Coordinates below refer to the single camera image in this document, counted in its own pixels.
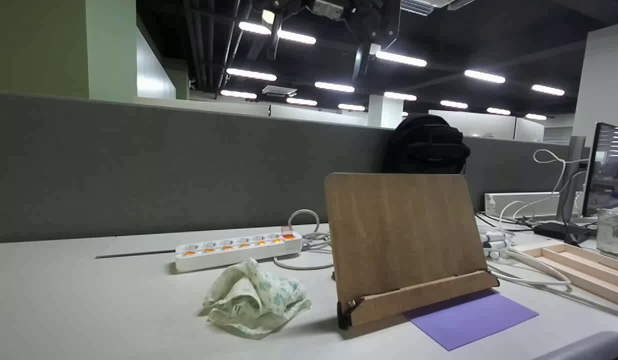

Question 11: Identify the floral patterned white cloth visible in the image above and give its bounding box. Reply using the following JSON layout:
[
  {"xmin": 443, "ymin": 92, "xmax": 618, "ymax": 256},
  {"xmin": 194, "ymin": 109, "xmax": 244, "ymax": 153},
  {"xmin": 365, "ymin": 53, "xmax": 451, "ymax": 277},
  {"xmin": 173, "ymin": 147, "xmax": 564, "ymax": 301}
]
[{"xmin": 199, "ymin": 257, "xmax": 314, "ymax": 339}]

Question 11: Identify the black ribbed bulky object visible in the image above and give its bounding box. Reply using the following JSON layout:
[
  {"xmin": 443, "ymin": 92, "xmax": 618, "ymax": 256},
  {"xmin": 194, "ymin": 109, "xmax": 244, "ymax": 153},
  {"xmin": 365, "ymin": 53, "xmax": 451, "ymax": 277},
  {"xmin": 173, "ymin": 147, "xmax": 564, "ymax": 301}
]
[{"xmin": 385, "ymin": 113, "xmax": 473, "ymax": 176}]

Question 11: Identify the grey rounded object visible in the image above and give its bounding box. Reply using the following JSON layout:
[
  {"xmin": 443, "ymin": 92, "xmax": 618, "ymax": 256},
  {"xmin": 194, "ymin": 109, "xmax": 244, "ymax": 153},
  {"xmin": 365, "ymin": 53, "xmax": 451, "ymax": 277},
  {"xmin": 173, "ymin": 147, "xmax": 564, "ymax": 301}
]
[{"xmin": 534, "ymin": 329, "xmax": 618, "ymax": 360}]

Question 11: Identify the white power strip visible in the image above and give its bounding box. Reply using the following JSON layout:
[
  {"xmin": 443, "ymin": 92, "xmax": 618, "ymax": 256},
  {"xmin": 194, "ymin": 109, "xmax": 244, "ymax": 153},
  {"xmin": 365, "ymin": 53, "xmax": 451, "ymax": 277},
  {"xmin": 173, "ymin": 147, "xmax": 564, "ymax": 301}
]
[{"xmin": 173, "ymin": 230, "xmax": 304, "ymax": 274}]

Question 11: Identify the wooden book stand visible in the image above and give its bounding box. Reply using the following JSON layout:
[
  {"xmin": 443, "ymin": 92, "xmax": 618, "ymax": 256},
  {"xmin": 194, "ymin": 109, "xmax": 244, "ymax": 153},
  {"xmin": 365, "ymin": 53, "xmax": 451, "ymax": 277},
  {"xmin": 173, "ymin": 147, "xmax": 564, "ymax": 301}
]
[{"xmin": 323, "ymin": 170, "xmax": 502, "ymax": 334}]

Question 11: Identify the grey office partition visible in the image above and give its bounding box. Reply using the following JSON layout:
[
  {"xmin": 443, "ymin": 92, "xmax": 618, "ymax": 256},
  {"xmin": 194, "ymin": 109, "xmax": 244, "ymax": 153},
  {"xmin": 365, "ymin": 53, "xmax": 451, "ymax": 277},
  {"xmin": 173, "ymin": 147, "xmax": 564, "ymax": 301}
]
[{"xmin": 0, "ymin": 90, "xmax": 594, "ymax": 244}]

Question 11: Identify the white rectangular box device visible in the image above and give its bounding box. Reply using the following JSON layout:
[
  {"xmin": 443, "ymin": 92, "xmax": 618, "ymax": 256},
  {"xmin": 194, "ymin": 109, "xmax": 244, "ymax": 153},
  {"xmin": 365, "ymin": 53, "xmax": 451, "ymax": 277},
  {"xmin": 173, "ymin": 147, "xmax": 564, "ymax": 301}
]
[{"xmin": 483, "ymin": 189, "xmax": 564, "ymax": 221}]

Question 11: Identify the purple paper sheet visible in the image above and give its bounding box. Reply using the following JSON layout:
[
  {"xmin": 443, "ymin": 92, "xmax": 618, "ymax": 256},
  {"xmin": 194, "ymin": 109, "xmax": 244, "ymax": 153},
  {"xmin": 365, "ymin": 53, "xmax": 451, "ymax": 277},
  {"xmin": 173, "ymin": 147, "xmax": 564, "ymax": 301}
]
[{"xmin": 408, "ymin": 289, "xmax": 541, "ymax": 353}]

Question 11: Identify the black monitor base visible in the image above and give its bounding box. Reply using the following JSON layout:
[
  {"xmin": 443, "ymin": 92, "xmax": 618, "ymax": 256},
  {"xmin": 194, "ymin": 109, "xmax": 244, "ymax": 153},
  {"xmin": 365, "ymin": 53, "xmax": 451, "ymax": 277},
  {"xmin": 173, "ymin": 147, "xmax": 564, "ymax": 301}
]
[{"xmin": 532, "ymin": 219, "xmax": 594, "ymax": 248}]

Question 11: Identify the grey monitor stand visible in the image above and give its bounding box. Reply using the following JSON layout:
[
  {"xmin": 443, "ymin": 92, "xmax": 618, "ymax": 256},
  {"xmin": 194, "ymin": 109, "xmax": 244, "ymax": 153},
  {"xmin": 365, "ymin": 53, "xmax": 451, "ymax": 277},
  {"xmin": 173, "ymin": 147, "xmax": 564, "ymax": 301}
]
[{"xmin": 557, "ymin": 133, "xmax": 591, "ymax": 226}]

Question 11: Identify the black computer monitor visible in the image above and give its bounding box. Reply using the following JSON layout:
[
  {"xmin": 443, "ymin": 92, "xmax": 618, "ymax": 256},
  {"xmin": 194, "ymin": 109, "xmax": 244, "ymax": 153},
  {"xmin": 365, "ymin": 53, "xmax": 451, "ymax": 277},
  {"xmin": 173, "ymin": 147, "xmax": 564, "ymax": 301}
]
[{"xmin": 581, "ymin": 119, "xmax": 618, "ymax": 219}]

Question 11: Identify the clear plastic box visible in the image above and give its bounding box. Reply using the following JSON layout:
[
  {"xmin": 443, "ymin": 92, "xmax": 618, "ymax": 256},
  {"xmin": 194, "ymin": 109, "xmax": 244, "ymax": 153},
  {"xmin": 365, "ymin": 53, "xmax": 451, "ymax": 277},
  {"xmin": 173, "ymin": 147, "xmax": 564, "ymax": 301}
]
[{"xmin": 594, "ymin": 204, "xmax": 618, "ymax": 261}]

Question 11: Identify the coiled white power cable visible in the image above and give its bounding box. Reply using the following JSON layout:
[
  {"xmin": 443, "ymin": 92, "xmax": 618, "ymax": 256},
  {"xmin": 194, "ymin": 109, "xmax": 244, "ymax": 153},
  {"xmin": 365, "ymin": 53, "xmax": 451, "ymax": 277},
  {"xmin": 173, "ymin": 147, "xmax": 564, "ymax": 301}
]
[{"xmin": 273, "ymin": 207, "xmax": 336, "ymax": 271}]

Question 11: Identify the thin grey flat cord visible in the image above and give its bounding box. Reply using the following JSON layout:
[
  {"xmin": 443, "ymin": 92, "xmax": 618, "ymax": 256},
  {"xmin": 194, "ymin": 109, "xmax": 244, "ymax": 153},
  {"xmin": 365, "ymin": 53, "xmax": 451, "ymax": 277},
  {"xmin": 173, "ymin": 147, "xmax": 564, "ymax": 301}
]
[{"xmin": 95, "ymin": 248, "xmax": 179, "ymax": 259}]

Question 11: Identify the white cable bundle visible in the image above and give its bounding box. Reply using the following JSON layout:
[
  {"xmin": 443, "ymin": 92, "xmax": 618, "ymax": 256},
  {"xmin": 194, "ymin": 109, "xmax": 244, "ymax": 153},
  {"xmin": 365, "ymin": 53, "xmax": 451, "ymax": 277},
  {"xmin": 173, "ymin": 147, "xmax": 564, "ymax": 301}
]
[{"xmin": 477, "ymin": 212, "xmax": 576, "ymax": 295}]

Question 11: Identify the looped white cable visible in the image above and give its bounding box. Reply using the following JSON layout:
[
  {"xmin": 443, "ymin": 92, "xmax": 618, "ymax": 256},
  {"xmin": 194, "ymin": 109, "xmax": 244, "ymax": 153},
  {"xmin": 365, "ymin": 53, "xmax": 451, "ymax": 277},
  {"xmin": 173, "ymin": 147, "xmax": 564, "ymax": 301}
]
[{"xmin": 530, "ymin": 145, "xmax": 573, "ymax": 195}]

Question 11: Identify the light wooden frame tray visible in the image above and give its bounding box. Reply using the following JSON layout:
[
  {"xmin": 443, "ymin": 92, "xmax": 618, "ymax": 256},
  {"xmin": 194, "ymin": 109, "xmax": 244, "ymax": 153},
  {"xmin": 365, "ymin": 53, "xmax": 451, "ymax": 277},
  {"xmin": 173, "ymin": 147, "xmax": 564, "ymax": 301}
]
[{"xmin": 520, "ymin": 241, "xmax": 618, "ymax": 309}]

